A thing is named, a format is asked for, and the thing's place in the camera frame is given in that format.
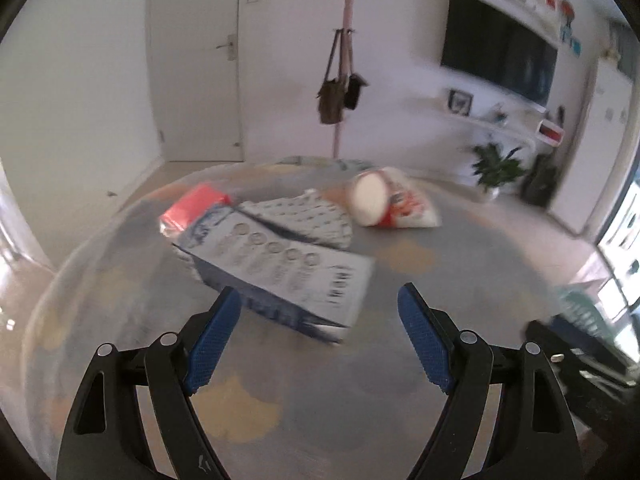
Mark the black hanging bag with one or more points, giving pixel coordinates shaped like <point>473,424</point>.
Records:
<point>352,92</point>

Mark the small figurine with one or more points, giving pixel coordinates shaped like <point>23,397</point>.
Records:
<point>498,114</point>

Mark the white blue drink carton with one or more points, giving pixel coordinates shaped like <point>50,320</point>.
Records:
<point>290,270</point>

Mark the round hand fan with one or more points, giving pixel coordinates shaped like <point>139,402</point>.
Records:
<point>567,10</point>

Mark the white door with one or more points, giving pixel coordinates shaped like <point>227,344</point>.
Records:
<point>195,60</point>

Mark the small ornament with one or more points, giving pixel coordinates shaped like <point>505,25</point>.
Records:
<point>611,54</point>

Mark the brown hanging bag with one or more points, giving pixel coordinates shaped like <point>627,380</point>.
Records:
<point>330,102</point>

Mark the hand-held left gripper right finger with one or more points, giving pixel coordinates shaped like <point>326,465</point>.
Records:
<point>425,345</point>

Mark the grey curtain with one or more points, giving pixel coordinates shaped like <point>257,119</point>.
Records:
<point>622,35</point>

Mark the small teal box shelf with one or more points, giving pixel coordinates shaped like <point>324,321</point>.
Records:
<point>572,42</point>

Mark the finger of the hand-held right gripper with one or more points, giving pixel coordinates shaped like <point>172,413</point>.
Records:
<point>565,347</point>

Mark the potted green plant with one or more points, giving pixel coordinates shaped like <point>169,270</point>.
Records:
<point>495,167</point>

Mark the teal plastic basket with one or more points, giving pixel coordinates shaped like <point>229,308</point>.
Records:
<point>585,310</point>

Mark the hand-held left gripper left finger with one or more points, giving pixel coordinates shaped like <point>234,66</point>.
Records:
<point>212,345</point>

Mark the black guitar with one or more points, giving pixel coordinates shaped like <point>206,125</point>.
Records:
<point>540,180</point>

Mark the black wall television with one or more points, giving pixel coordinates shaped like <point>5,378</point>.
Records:
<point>495,45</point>

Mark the white red box shelf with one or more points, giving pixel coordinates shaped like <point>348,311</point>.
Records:
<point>550,133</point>

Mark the black picture frame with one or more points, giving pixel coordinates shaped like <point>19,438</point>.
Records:
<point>459,101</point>

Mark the red white paper cup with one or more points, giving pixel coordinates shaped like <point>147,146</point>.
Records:
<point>370,197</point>

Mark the low curved white shelf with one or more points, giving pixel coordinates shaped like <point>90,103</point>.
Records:
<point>480,122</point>

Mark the pink coat rack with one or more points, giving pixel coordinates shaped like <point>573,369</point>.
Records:
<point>339,140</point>

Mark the tall white cabinet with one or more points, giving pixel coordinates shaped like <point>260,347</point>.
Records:
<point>595,150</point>

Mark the red pink packet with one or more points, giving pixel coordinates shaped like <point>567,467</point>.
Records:
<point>192,205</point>

